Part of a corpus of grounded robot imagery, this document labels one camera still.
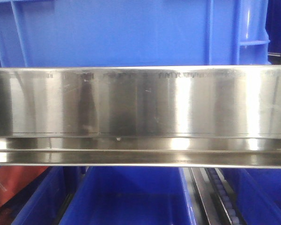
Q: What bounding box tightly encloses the blue crate shelf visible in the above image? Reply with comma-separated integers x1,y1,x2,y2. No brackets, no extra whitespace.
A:
0,0,269,67

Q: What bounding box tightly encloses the steel shelf front beam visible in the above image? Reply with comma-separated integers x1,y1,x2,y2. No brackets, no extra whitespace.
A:
0,65,281,168

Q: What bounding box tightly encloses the blue bin lower centre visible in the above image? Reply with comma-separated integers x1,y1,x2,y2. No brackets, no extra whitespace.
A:
60,166,196,225

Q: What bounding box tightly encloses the blue bin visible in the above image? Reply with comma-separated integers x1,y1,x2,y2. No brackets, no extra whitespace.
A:
222,168,281,225
60,166,196,225
12,166,77,225

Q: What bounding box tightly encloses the lower roller track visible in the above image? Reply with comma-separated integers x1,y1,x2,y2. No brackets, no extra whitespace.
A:
189,167,246,225

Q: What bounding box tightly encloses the blue bin lower left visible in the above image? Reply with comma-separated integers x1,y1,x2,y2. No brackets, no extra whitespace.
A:
12,166,77,225

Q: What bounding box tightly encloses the blue bin lower right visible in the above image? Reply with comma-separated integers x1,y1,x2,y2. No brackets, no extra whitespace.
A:
222,168,281,225

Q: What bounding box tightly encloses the red package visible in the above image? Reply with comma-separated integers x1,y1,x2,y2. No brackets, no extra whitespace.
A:
0,166,48,207

